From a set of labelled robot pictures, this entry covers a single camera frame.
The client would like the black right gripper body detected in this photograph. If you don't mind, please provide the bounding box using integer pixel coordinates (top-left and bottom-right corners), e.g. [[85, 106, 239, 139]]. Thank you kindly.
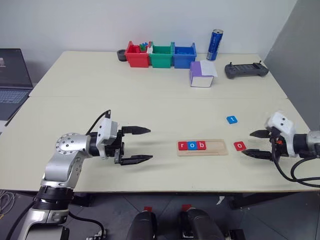
[[266, 126, 288, 161]]

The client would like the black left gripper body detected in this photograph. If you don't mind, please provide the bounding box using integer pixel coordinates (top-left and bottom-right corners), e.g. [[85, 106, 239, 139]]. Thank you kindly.
[[104, 126, 126, 166]]

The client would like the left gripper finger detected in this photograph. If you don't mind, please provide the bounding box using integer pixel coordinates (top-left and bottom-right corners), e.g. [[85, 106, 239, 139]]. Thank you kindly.
[[121, 125, 152, 136], [118, 154, 154, 167]]

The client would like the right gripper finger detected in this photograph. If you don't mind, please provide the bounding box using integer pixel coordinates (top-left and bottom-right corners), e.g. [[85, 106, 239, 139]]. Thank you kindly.
[[249, 129, 271, 139], [241, 148, 273, 161]]

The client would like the red letter tile o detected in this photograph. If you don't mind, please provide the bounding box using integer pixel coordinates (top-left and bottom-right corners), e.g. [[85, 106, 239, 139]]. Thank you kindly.
[[233, 141, 247, 152]]

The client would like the wooden letter tray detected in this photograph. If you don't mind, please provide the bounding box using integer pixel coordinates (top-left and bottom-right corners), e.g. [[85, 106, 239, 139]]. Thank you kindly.
[[176, 138, 229, 157]]

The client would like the dark grey handheld controller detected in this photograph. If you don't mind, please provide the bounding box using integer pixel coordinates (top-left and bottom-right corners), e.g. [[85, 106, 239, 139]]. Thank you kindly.
[[224, 61, 270, 80]]

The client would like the dark rounded shape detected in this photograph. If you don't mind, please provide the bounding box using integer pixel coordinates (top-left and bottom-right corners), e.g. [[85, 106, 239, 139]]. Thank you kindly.
[[124, 210, 158, 240], [178, 208, 226, 240]]

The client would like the red plastic bin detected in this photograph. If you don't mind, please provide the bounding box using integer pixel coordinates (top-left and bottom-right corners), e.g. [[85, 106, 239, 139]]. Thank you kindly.
[[124, 40, 151, 68]]

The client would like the green plastic bin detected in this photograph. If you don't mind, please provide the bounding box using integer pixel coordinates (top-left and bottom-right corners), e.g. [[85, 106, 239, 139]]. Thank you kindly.
[[148, 41, 175, 69]]

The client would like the black round bowl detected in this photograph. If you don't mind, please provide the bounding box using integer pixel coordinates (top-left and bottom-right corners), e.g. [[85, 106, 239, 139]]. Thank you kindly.
[[116, 48, 129, 62]]

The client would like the blue plastic bin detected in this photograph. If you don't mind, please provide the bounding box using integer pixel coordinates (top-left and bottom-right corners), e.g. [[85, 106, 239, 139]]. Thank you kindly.
[[172, 41, 197, 69]]

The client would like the purple tissue pack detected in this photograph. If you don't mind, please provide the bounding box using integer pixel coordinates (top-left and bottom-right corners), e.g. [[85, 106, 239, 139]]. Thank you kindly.
[[189, 59, 218, 88]]

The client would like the blue drink can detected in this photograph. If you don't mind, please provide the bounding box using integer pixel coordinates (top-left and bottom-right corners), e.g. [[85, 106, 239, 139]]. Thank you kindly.
[[206, 28, 224, 61]]

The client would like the grey laptop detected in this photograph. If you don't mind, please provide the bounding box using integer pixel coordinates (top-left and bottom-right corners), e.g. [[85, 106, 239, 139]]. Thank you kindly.
[[0, 48, 34, 121]]

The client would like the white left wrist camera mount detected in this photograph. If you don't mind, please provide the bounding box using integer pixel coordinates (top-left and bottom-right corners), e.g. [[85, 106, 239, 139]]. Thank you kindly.
[[95, 118, 119, 160]]

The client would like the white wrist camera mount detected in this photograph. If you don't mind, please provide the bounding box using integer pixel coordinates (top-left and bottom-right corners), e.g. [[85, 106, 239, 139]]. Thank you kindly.
[[264, 111, 300, 158], [95, 118, 119, 160]]

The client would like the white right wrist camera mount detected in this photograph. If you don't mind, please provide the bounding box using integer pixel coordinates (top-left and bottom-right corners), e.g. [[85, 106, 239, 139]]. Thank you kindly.
[[264, 111, 300, 158]]

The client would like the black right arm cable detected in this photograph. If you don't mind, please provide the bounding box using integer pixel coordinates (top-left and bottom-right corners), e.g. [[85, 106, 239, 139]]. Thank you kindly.
[[272, 149, 320, 188]]

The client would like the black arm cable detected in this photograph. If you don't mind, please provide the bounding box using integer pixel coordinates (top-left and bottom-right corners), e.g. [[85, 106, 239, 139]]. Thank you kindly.
[[272, 149, 320, 188], [85, 109, 112, 137]]

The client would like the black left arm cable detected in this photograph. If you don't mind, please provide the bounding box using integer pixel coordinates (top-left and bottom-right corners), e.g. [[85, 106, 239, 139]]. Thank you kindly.
[[85, 109, 112, 137]]

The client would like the black cable under table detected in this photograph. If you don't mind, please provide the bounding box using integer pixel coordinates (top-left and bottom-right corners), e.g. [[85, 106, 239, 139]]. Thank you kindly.
[[67, 211, 105, 236]]

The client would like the white cable bundle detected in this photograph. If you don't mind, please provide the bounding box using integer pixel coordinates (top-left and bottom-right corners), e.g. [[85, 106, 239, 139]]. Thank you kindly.
[[0, 191, 16, 216]]

